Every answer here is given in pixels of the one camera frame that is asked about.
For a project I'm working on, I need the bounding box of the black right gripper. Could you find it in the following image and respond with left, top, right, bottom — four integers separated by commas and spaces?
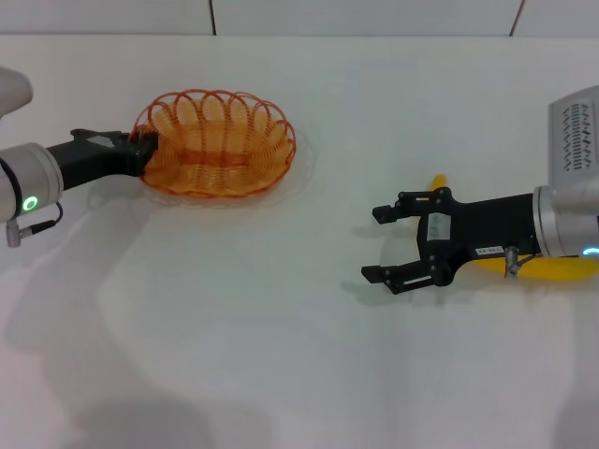
359, 186, 540, 297

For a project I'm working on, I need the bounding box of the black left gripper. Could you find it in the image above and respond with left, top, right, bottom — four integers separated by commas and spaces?
45, 127, 162, 192

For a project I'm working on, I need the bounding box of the orange wire-look plastic basket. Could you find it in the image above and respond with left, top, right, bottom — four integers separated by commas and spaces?
132, 87, 298, 200

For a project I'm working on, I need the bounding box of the yellow toy banana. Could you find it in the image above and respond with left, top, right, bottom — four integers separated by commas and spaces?
411, 173, 599, 283

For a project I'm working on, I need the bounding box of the right arm cable with plug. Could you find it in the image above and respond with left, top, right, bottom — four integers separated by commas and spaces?
503, 245, 537, 279

